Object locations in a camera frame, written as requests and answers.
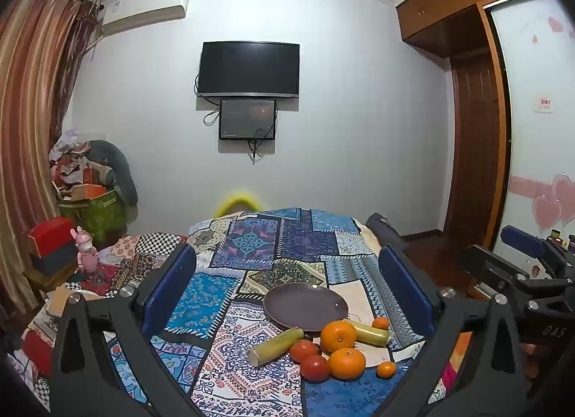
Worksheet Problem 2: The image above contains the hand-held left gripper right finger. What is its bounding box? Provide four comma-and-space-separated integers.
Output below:
378, 245, 528, 417

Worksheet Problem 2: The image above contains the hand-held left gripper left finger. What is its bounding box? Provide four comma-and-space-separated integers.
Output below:
49, 243, 212, 417

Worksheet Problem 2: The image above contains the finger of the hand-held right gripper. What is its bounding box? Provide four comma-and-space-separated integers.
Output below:
501, 225, 551, 260
459, 244, 533, 296

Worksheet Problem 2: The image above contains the green sugarcane piece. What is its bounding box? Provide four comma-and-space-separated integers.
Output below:
342, 318, 391, 348
247, 327, 305, 367

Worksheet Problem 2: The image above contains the large orange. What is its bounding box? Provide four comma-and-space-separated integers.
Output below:
320, 320, 358, 354
328, 347, 367, 381

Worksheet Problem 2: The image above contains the dark purple round plate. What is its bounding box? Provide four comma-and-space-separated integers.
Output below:
263, 283, 349, 340

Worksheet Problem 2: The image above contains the red tomato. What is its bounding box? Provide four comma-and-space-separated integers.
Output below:
299, 354, 331, 383
289, 339, 322, 364

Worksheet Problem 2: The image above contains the pink heart sticker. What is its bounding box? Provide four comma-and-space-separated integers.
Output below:
532, 173, 575, 229

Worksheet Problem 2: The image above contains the yellow orange fleece blanket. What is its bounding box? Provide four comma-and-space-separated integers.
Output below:
355, 218, 385, 251

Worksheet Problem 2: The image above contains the dark cloth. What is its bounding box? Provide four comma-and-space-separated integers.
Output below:
366, 213, 405, 249

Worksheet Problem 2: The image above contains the pink rabbit toy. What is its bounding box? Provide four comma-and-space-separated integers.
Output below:
70, 226, 100, 273

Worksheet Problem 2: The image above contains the blue patchwork printed cloth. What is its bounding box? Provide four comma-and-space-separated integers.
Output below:
13, 207, 450, 417

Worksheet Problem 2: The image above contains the green patterned box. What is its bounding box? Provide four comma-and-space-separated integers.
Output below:
58, 190, 129, 247

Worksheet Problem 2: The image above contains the dark wooden door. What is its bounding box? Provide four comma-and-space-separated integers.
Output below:
442, 51, 501, 238

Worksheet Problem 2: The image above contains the yellow plastic item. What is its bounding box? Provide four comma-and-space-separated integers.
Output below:
215, 190, 266, 218

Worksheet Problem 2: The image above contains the brown cardboard piece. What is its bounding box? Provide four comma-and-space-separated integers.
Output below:
47, 287, 91, 319

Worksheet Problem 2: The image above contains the dark grey box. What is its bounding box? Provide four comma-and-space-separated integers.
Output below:
29, 242, 82, 276

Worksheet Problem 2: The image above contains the grey plush toy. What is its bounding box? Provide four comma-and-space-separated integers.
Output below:
87, 139, 139, 207

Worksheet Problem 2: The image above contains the red box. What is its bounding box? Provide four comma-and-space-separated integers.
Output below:
28, 216, 77, 258

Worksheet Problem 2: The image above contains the pile of clutter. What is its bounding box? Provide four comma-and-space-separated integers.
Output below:
49, 127, 113, 202

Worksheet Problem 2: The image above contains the small black monitor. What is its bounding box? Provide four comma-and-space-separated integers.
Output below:
218, 98, 277, 141

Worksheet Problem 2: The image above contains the striped brown curtain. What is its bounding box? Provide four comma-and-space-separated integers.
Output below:
0, 0, 102, 310

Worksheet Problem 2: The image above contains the wooden wardrobe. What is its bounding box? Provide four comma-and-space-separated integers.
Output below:
394, 0, 575, 265

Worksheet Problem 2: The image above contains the white air conditioner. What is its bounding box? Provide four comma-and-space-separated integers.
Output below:
100, 0, 192, 35

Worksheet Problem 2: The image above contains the black wall television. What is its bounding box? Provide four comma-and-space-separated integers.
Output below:
198, 41, 301, 99

